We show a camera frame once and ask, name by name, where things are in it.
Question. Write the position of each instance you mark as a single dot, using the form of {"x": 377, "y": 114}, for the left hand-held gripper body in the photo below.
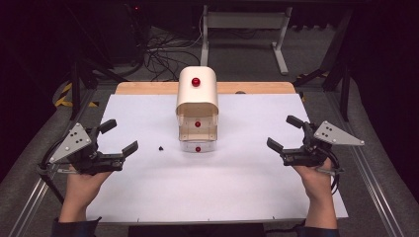
{"x": 70, "y": 142}

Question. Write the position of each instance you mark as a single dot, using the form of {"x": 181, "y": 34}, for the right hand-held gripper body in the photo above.
{"x": 332, "y": 134}

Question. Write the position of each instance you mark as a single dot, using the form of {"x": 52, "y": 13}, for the person's left hand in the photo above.
{"x": 80, "y": 189}

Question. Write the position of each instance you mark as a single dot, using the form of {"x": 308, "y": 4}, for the person's right hand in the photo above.
{"x": 318, "y": 184}

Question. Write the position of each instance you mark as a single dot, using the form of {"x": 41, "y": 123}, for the black metal stand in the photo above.
{"x": 344, "y": 89}

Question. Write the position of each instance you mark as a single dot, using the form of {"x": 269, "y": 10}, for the yellow black hazard tape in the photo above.
{"x": 66, "y": 95}

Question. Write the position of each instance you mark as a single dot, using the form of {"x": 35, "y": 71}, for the black tripod stand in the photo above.
{"x": 76, "y": 82}

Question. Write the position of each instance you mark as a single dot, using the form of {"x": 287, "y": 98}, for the small drawer with red knob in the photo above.
{"x": 189, "y": 122}
{"x": 189, "y": 147}

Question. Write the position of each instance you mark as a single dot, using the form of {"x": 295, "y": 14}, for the white table mat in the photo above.
{"x": 204, "y": 184}

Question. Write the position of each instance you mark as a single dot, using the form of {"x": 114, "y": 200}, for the cream roll-top drawer cabinet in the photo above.
{"x": 197, "y": 97}

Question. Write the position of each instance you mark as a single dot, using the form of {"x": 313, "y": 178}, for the aluminium rail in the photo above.
{"x": 372, "y": 184}
{"x": 28, "y": 207}

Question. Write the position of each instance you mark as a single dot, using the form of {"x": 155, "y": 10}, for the white metal desk frame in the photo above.
{"x": 243, "y": 20}

